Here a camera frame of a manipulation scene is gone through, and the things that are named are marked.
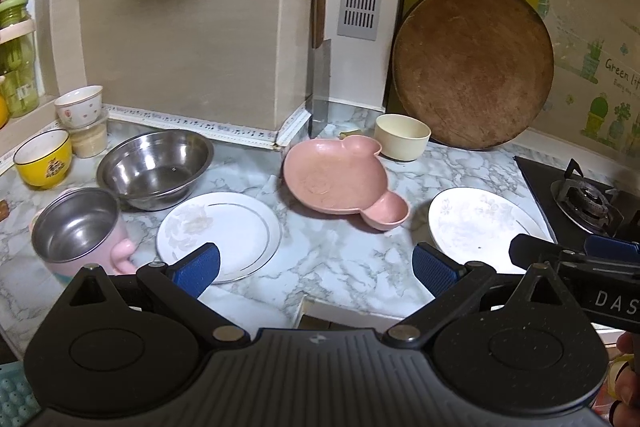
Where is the person's right hand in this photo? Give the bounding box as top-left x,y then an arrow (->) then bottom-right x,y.
608,332 -> 640,427

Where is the round wooden cutting board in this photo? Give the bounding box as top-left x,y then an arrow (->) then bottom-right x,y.
392,0 -> 554,150

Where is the pink bear-shaped plate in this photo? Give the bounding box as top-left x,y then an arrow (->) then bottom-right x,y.
283,135 -> 410,232

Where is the white plain plate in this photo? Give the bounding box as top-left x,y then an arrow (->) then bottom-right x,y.
427,187 -> 552,274

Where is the green glass jar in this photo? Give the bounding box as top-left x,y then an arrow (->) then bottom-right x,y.
1,0 -> 39,118

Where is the stainless steel bowl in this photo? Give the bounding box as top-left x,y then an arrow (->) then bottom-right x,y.
96,130 -> 214,211

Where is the white floral cup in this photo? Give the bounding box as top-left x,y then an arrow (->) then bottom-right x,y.
54,86 -> 103,129

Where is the beige plastic cup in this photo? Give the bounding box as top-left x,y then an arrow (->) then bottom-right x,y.
70,108 -> 108,158

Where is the white floral plate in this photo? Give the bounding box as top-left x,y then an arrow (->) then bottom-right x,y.
156,192 -> 282,285

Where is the black gas stove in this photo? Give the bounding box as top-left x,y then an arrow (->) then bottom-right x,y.
515,156 -> 639,251

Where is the cream small bowl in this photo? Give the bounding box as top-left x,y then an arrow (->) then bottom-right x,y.
373,114 -> 432,161

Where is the brown small block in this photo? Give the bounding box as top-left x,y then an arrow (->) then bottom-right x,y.
0,199 -> 10,221

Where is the yellow ceramic bowl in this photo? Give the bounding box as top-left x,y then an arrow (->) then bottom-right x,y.
13,129 -> 73,190

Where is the pink steel-lined mug bowl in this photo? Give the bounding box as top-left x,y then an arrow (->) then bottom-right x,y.
30,187 -> 136,284

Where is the teal silicone mat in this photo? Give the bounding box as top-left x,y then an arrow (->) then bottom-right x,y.
0,361 -> 40,427

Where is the cleaver with wooden handle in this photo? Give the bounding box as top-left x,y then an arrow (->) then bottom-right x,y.
307,0 -> 331,139

